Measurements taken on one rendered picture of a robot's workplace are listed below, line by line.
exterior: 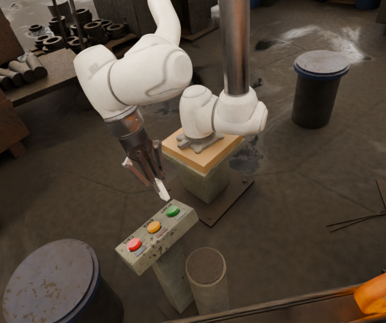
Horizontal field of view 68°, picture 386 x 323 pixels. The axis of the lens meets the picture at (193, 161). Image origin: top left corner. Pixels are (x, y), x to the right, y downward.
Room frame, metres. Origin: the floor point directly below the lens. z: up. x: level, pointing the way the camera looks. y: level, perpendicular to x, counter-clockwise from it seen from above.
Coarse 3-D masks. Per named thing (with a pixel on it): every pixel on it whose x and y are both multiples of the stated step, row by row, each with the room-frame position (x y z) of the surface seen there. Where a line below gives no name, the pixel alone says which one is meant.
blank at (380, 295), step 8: (376, 280) 0.19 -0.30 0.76; (384, 280) 0.18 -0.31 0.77; (360, 288) 0.19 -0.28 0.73; (368, 288) 0.18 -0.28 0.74; (376, 288) 0.17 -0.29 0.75; (384, 288) 0.17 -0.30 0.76; (360, 296) 0.18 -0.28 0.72; (368, 296) 0.17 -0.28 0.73; (376, 296) 0.16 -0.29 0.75; (384, 296) 0.16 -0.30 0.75; (360, 304) 0.17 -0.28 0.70; (368, 304) 0.16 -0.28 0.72; (376, 304) 0.16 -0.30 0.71; (384, 304) 0.16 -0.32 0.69; (368, 312) 0.16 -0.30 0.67; (376, 312) 0.16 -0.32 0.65; (384, 312) 0.16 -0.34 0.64
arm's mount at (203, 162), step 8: (224, 136) 1.09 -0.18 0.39; (232, 136) 1.08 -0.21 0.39; (240, 136) 1.08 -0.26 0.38; (168, 144) 1.10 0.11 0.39; (176, 144) 1.09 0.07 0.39; (216, 144) 1.03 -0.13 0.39; (224, 144) 1.02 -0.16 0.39; (232, 144) 1.03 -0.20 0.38; (168, 152) 1.08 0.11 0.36; (176, 152) 1.03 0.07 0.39; (184, 152) 1.02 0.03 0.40; (192, 152) 1.01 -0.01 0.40; (208, 152) 0.99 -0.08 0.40; (216, 152) 0.98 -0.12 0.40; (224, 152) 0.99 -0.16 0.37; (184, 160) 0.99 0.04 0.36; (192, 160) 0.95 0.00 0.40; (200, 160) 0.94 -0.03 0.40; (208, 160) 0.93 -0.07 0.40; (216, 160) 0.95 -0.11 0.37; (200, 168) 0.91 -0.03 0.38; (208, 168) 0.91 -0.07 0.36
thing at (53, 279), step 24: (72, 240) 0.62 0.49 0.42; (24, 264) 0.54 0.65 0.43; (48, 264) 0.53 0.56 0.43; (72, 264) 0.51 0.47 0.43; (96, 264) 0.50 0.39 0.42; (24, 288) 0.45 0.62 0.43; (48, 288) 0.44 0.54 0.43; (72, 288) 0.42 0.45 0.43; (96, 288) 0.43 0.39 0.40; (24, 312) 0.38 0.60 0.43; (48, 312) 0.36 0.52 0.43; (72, 312) 0.36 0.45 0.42; (96, 312) 0.40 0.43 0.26; (120, 312) 0.46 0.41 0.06
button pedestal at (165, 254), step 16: (192, 208) 0.52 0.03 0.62; (144, 224) 0.52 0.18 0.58; (160, 224) 0.49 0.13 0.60; (176, 224) 0.47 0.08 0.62; (192, 224) 0.49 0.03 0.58; (128, 240) 0.47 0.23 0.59; (144, 240) 0.45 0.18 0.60; (160, 240) 0.43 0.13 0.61; (176, 240) 0.45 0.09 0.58; (128, 256) 0.41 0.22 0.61; (144, 256) 0.39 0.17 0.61; (160, 256) 0.44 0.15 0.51; (176, 256) 0.47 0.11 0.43; (160, 272) 0.43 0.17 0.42; (176, 272) 0.46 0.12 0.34; (176, 288) 0.45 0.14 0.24; (160, 304) 0.48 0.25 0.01; (176, 304) 0.43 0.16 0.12; (192, 304) 0.46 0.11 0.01
